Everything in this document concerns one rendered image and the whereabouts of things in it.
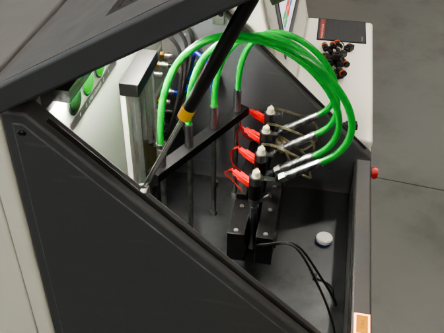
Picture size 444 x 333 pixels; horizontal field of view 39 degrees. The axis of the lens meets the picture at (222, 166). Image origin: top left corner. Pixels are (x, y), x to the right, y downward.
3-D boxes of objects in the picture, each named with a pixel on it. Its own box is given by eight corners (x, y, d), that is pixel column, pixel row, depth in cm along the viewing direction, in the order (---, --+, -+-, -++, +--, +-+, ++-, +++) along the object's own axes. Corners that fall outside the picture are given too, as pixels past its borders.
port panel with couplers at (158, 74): (163, 135, 148) (156, 13, 129) (149, 133, 149) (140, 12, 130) (176, 105, 158) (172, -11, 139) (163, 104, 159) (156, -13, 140)
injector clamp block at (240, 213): (269, 286, 141) (273, 238, 131) (225, 279, 142) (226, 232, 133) (285, 189, 167) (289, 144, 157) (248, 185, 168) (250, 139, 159)
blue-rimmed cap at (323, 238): (332, 248, 150) (332, 243, 149) (315, 245, 151) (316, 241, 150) (332, 236, 153) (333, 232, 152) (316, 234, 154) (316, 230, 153)
